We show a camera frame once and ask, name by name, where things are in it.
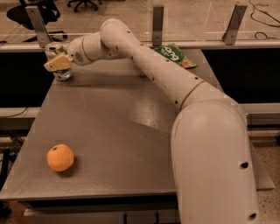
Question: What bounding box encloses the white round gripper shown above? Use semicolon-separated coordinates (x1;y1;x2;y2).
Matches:
44;37;91;72

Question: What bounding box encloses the silver green 7up can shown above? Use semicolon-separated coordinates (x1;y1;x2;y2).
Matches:
44;42;72;81

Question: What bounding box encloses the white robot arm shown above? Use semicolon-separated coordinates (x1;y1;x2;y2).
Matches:
45;18;261;224

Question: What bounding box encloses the black office chair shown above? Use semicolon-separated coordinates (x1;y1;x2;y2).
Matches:
6;0;67;43

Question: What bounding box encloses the black chair wheel base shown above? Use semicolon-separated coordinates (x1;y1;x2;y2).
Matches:
66;0;102;13

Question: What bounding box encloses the orange fruit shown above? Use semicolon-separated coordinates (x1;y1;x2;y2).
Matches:
46;143;74;172

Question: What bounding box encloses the green snack chip bag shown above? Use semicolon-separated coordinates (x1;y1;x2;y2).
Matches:
154;43;196;69

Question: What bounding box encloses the left metal bracket post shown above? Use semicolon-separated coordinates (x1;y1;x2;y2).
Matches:
25;5;53;48

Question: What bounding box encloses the metal bracket post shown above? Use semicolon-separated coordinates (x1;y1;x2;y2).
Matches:
25;5;53;48
152;5;164;46
222;3;247;46

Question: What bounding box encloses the middle metal bracket post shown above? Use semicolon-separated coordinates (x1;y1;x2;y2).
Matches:
152;5;164;46

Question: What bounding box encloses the right metal bracket post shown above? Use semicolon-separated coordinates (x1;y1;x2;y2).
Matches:
222;3;247;46

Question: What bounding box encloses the metal rail behind table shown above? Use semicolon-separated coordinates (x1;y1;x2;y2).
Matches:
0;39;280;53

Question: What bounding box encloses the black floor cable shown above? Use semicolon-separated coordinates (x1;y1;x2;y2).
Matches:
248;0;280;40

